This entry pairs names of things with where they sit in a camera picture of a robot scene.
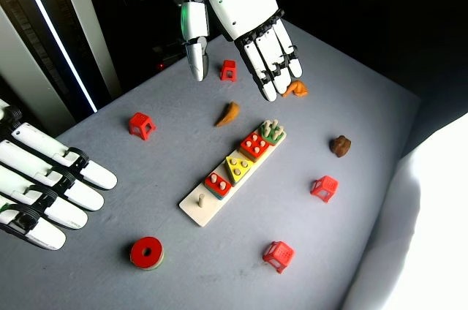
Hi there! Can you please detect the wooden shape sorter board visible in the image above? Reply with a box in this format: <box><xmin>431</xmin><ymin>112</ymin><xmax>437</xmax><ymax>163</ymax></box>
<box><xmin>178</xmin><ymin>129</ymin><xmax>288</xmax><ymax>228</ymax></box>

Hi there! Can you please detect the grey table cloth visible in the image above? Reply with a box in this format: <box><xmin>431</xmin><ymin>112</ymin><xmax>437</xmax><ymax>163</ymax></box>
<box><xmin>0</xmin><ymin>19</ymin><xmax>423</xmax><ymax>310</ymax></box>

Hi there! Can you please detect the orange toy croissant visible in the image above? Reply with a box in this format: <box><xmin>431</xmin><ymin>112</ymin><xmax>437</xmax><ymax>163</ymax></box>
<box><xmin>214</xmin><ymin>101</ymin><xmax>241</xmax><ymax>128</ymax></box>

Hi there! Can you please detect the round disc stack red top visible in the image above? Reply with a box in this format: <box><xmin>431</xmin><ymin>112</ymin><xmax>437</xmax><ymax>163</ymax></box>
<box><xmin>203</xmin><ymin>172</ymin><xmax>233</xmax><ymax>201</ymax></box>

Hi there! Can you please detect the white pillar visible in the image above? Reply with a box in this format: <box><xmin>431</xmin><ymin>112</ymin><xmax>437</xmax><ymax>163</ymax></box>
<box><xmin>54</xmin><ymin>0</ymin><xmax>124</xmax><ymax>99</ymax></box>

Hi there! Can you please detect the red round block stack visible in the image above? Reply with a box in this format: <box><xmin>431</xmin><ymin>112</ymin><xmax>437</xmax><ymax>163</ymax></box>
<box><xmin>129</xmin><ymin>236</ymin><xmax>165</xmax><ymax>271</ymax></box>

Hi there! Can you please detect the grey upright panel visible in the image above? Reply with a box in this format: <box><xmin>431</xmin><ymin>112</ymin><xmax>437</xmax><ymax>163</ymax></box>
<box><xmin>0</xmin><ymin>6</ymin><xmax>76</xmax><ymax>139</ymax></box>

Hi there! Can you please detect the red square four-hole block stack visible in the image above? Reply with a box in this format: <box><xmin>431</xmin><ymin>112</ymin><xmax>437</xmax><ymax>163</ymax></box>
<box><xmin>238</xmin><ymin>131</ymin><xmax>271</xmax><ymax>163</ymax></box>

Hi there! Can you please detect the green flower block stack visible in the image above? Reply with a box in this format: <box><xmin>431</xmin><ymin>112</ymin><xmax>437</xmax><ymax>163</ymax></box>
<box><xmin>258</xmin><ymin>118</ymin><xmax>287</xmax><ymax>147</ymax></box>

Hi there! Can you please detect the orange toy chicken piece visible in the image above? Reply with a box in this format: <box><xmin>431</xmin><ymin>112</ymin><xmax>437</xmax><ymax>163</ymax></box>
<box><xmin>282</xmin><ymin>80</ymin><xmax>309</xmax><ymax>98</ymax></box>

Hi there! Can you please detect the red toy stool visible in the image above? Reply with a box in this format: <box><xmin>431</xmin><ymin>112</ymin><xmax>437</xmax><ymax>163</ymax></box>
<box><xmin>127</xmin><ymin>112</ymin><xmax>157</xmax><ymax>141</ymax></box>
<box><xmin>309</xmin><ymin>175</ymin><xmax>340</xmax><ymax>204</ymax></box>
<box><xmin>262</xmin><ymin>241</ymin><xmax>295</xmax><ymax>275</ymax></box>
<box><xmin>219</xmin><ymin>59</ymin><xmax>238</xmax><ymax>82</ymax></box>

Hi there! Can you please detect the white light strip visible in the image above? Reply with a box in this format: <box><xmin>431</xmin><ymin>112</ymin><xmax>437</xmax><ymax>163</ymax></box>
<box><xmin>14</xmin><ymin>0</ymin><xmax>99</xmax><ymax>113</ymax></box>

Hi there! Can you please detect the yellow triangle block stack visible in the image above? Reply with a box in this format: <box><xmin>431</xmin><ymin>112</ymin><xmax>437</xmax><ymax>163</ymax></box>
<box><xmin>223</xmin><ymin>155</ymin><xmax>254</xmax><ymax>187</ymax></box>

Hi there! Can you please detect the brown toy food piece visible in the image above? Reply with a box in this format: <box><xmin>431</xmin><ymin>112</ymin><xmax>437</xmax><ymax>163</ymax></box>
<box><xmin>329</xmin><ymin>135</ymin><xmax>352</xmax><ymax>159</ymax></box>

